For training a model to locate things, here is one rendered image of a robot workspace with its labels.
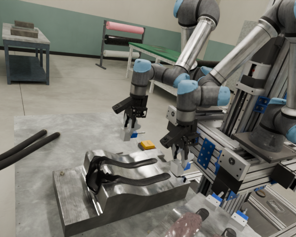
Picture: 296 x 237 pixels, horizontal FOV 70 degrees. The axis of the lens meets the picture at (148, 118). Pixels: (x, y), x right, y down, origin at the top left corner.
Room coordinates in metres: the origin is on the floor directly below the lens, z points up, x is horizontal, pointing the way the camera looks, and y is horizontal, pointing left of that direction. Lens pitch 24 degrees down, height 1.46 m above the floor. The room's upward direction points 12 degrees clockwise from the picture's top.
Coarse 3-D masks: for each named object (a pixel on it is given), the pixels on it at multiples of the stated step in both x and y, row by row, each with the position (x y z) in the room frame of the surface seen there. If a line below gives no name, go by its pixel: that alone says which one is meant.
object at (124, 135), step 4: (124, 128) 0.93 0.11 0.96; (128, 128) 0.94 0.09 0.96; (120, 132) 0.93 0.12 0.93; (124, 132) 0.90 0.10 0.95; (136, 132) 0.94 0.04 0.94; (140, 132) 0.97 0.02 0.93; (144, 132) 0.98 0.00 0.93; (120, 136) 0.93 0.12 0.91; (124, 136) 0.89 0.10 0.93; (128, 136) 0.91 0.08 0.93; (132, 136) 0.92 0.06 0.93; (136, 136) 0.94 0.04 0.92; (124, 140) 0.89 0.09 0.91; (128, 140) 0.91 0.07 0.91
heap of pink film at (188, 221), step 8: (184, 216) 0.50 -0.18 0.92; (192, 216) 0.52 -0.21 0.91; (200, 216) 0.55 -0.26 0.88; (176, 224) 0.47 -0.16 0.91; (184, 224) 0.47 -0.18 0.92; (192, 224) 0.48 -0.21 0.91; (200, 224) 0.51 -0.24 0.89; (168, 232) 0.46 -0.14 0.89; (176, 232) 0.45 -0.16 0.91; (184, 232) 0.45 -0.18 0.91; (192, 232) 0.46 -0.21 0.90
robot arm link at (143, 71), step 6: (138, 60) 0.92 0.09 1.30; (144, 60) 0.94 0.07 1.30; (138, 66) 0.90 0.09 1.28; (144, 66) 0.90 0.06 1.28; (150, 66) 0.93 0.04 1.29; (132, 72) 0.93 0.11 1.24; (138, 72) 0.90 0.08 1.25; (144, 72) 0.90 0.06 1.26; (150, 72) 0.94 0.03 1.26; (132, 78) 0.92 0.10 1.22; (138, 78) 0.90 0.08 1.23; (144, 78) 0.91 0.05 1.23; (150, 78) 0.95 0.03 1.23; (132, 84) 0.91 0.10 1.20; (138, 84) 0.90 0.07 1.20; (144, 84) 0.91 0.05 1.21
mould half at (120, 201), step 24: (72, 168) 0.68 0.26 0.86; (120, 168) 0.68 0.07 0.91; (144, 168) 0.74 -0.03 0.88; (168, 168) 0.77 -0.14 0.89; (72, 192) 0.56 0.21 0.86; (120, 192) 0.53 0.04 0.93; (144, 192) 0.60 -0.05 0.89; (168, 192) 0.65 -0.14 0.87; (72, 216) 0.46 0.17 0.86; (96, 216) 0.48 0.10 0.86; (120, 216) 0.53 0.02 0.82
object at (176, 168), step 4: (172, 160) 0.77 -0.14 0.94; (176, 160) 0.77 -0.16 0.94; (180, 160) 0.79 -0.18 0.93; (196, 160) 0.82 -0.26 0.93; (172, 164) 0.76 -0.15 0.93; (176, 164) 0.74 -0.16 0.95; (180, 164) 0.74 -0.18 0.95; (188, 164) 0.77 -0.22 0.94; (172, 168) 0.75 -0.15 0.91; (176, 168) 0.73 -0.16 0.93; (180, 168) 0.74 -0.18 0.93; (184, 168) 0.75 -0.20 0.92; (188, 168) 0.77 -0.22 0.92; (172, 172) 0.75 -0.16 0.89; (176, 172) 0.73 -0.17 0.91; (180, 172) 0.74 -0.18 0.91
